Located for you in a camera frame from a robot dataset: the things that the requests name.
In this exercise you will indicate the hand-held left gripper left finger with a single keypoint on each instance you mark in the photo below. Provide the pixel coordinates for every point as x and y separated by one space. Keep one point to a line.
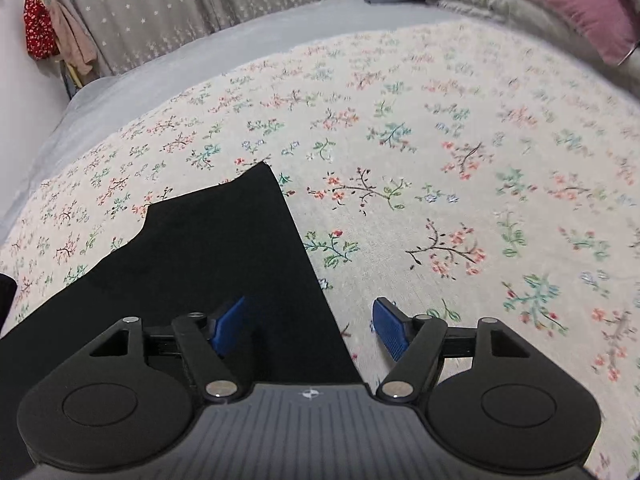
227 326

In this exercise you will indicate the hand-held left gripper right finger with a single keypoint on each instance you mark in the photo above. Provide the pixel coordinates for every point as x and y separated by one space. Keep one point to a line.
392 329

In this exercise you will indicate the black pants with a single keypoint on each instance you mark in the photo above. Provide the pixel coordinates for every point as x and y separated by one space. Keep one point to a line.
215 260

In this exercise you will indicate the floral printed cloth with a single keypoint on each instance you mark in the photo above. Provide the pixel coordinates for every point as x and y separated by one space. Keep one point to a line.
425 160

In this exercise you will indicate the folded black cloth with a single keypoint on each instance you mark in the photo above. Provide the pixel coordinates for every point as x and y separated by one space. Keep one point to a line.
6 302

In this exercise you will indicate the grey star-patterned curtain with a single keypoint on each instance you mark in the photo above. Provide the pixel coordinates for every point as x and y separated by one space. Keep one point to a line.
175 5

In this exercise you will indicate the pink hanging garment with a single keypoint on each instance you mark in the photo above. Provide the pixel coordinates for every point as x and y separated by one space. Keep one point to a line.
72 40

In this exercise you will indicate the grey folded quilt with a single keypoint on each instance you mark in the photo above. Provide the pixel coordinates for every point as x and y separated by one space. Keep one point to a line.
510 7

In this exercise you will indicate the red patterned hanging cloth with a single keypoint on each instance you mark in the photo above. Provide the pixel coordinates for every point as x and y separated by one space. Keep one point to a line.
39 27

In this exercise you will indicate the pink pillow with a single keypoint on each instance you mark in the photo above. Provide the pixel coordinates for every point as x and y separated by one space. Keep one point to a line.
565 0

